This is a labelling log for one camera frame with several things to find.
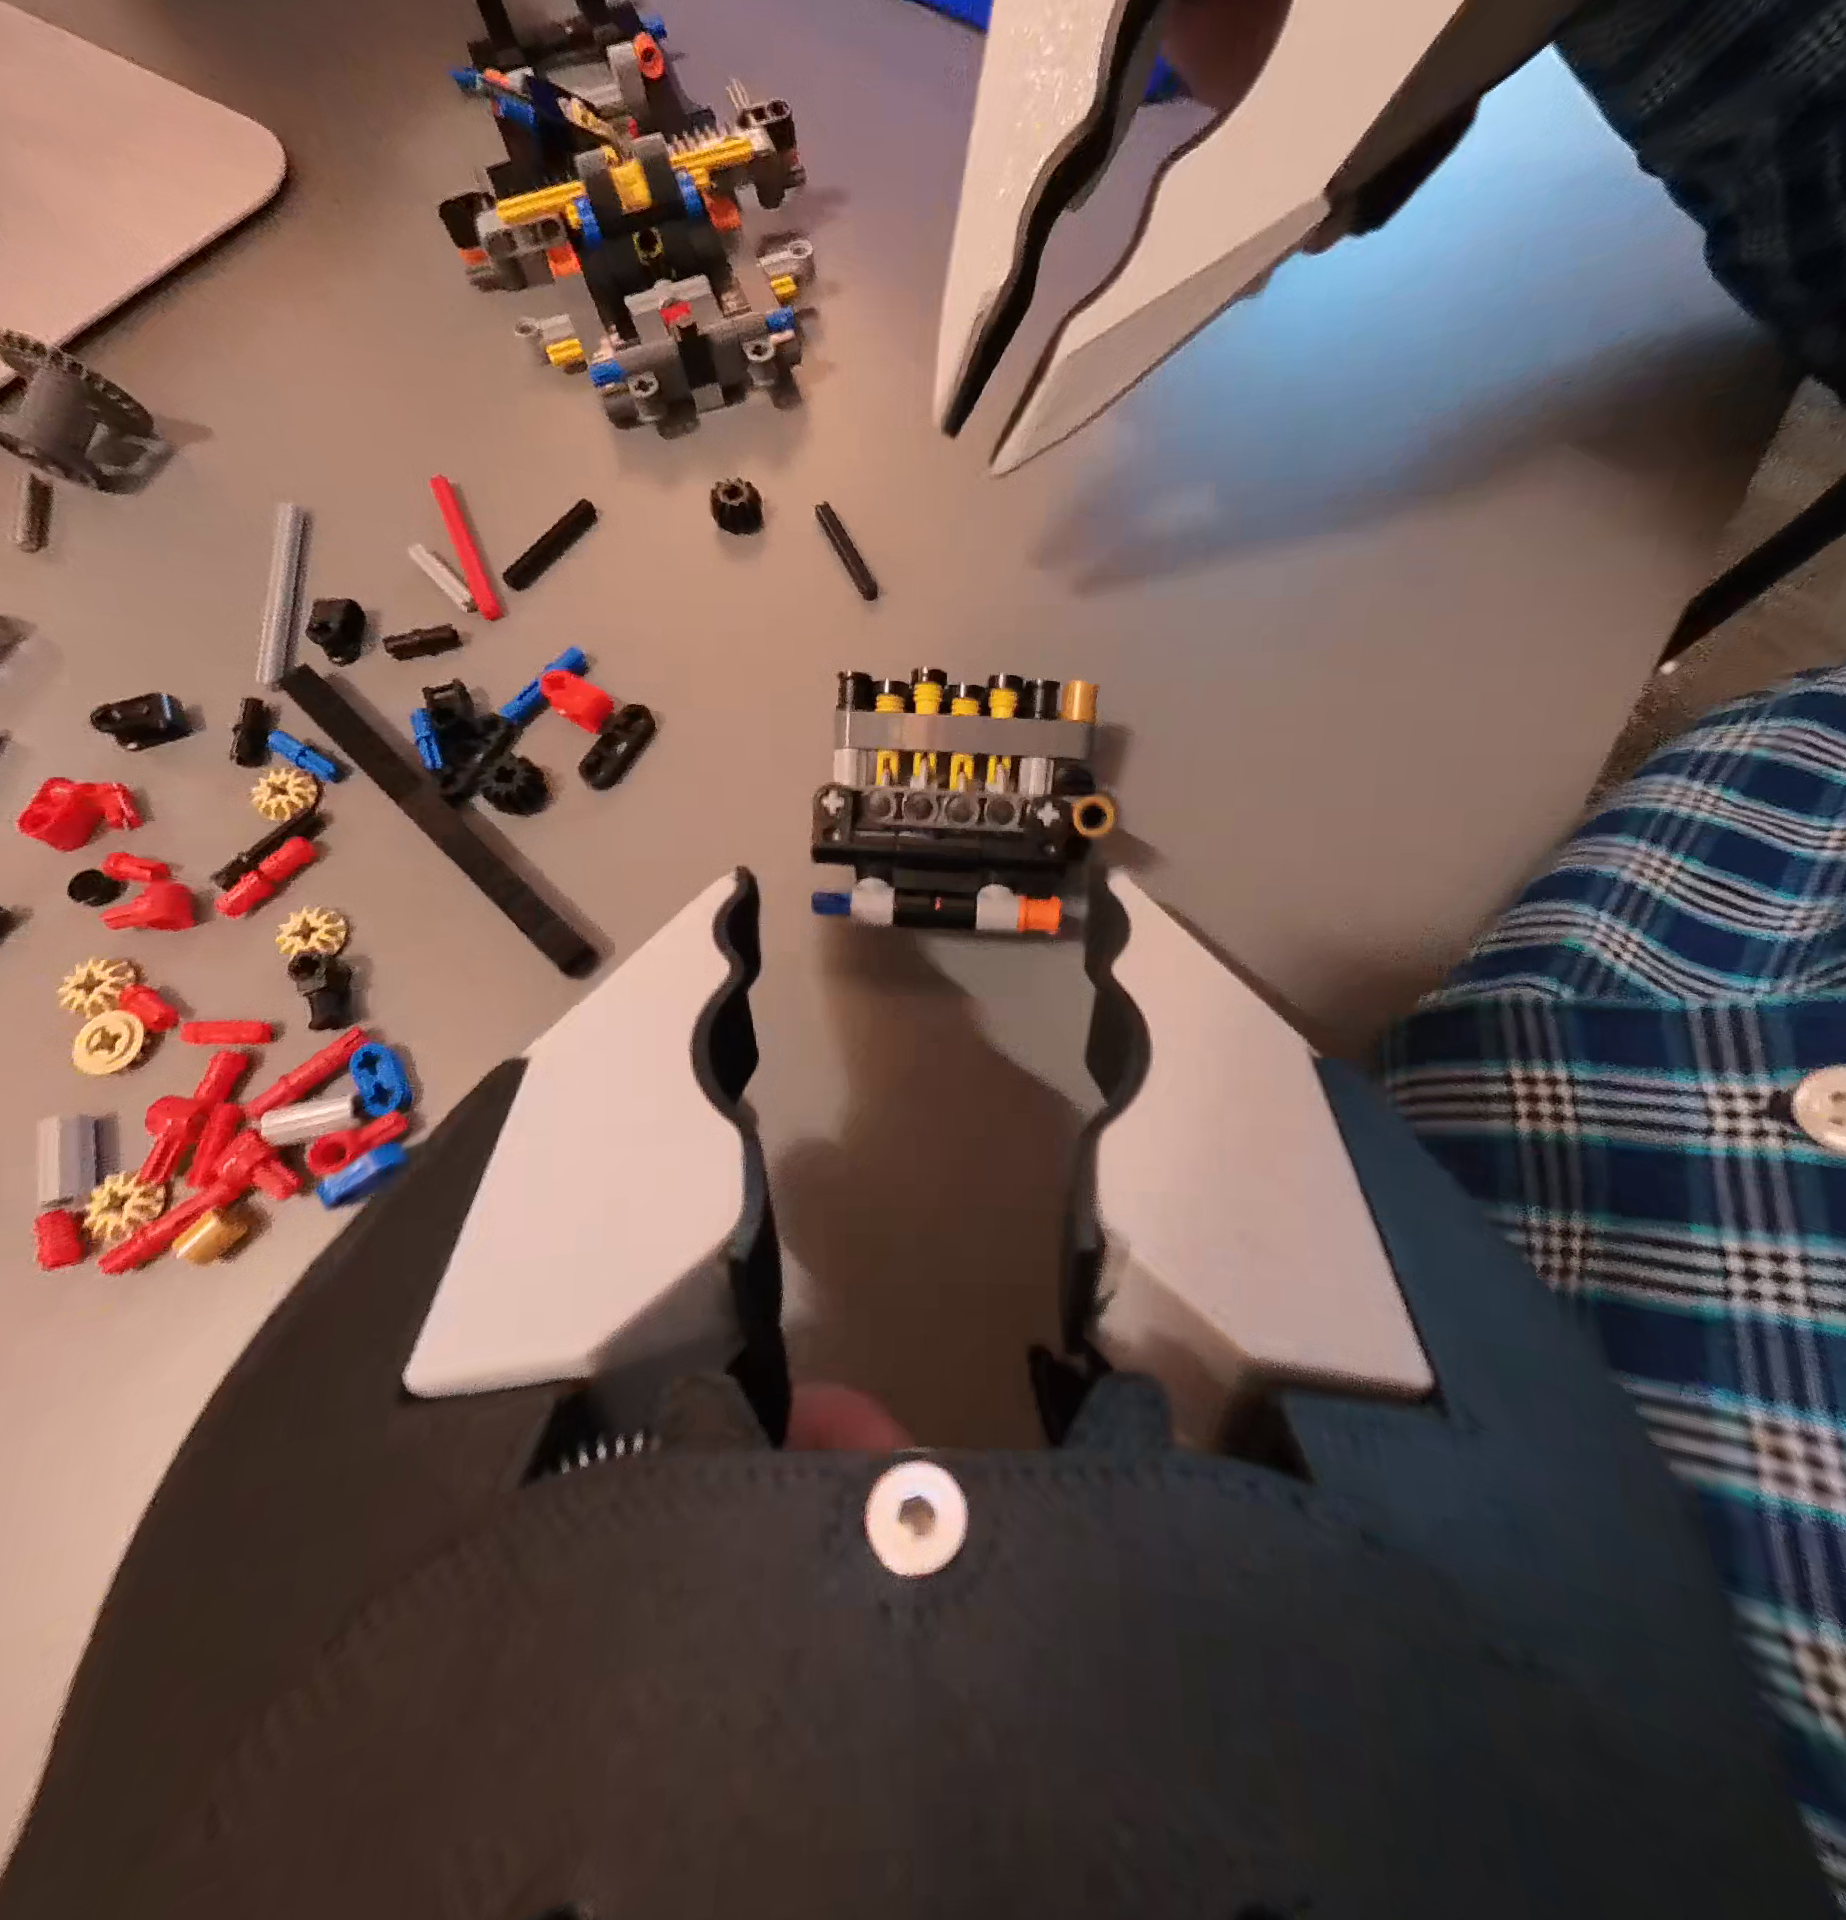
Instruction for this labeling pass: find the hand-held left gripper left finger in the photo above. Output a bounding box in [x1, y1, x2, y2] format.
[400, 865, 792, 1446]

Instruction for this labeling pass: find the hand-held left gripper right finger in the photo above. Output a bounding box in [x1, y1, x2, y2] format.
[1029, 875, 1439, 1453]

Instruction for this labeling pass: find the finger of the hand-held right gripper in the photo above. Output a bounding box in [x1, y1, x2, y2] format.
[990, 0, 1474, 482]
[932, 0, 1173, 440]

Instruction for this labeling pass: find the toy brick engine assembly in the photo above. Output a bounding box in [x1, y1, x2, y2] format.
[807, 666, 1121, 943]

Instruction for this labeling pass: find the pile of small toy bricks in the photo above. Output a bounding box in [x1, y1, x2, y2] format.
[0, 600, 665, 1278]

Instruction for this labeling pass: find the toy brick chassis assembly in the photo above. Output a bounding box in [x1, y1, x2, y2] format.
[436, 0, 821, 440]

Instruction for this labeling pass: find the long black toy beam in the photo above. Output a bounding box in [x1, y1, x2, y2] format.
[275, 663, 604, 980]

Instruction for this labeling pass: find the thin black toy axle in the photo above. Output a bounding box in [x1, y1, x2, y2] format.
[811, 497, 883, 607]

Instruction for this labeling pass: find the person's plaid shirt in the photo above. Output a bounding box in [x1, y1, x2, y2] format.
[1372, 654, 1846, 1920]

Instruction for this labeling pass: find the black furniture leg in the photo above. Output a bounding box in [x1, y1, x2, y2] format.
[1653, 445, 1846, 680]

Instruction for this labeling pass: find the thick black toy axle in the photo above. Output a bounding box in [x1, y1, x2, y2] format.
[502, 497, 599, 593]

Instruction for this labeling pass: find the red toy axle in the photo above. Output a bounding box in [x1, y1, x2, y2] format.
[425, 474, 505, 620]

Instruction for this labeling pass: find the long grey toy axle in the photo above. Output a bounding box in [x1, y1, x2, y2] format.
[251, 502, 313, 693]

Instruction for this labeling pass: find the beige tray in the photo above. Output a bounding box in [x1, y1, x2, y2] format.
[0, 0, 290, 412]

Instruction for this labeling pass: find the dark grey toy differential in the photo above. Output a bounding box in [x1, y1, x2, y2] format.
[0, 330, 170, 552]

